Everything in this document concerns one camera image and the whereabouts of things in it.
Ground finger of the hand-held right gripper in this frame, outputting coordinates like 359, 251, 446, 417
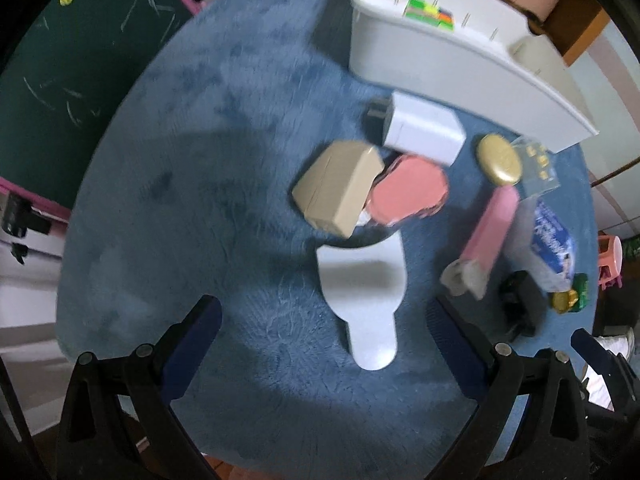
570, 328, 638, 411

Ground white plastic storage bin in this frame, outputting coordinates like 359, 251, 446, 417
347, 0, 600, 155

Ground light blue wardrobe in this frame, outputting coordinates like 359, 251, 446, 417
565, 10, 640, 241

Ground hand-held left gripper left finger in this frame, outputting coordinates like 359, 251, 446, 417
55, 294, 223, 480

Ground clear plastic package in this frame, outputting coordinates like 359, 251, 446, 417
510, 135, 562, 203

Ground white and pink cloth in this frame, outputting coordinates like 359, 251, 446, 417
582, 329, 637, 408

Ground pink correction tape dispenser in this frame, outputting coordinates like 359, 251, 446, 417
361, 154, 449, 226

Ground blue plush mat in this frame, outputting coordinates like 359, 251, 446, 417
54, 0, 601, 471

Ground small black device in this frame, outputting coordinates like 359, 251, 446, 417
500, 271, 543, 338

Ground green chalkboard with pink frame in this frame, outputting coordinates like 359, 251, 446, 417
0, 0, 208, 211

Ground pink plastic stool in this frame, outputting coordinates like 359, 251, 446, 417
597, 232, 625, 291

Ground white cardboard box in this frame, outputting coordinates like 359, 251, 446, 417
382, 91, 467, 167

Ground gold oval case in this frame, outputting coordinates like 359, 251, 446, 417
476, 133, 523, 186

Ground pink and grey tube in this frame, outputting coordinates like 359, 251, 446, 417
441, 187, 521, 301

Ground black plug adapter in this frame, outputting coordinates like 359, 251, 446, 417
361, 100, 396, 143

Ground colourful sticky note block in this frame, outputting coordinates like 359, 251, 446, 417
404, 0, 457, 33

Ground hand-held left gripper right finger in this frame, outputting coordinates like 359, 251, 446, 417
425, 296, 593, 480

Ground white easel tray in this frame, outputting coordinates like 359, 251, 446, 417
0, 230, 66, 331

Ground white plastic paddle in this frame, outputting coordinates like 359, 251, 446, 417
316, 232, 407, 372

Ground tan cardboard box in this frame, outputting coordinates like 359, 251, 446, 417
291, 141, 386, 240

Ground gold and green wrapped candy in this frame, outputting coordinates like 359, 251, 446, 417
552, 274, 590, 315

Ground blue and white tissue packet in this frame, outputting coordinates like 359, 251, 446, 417
515, 200, 576, 293

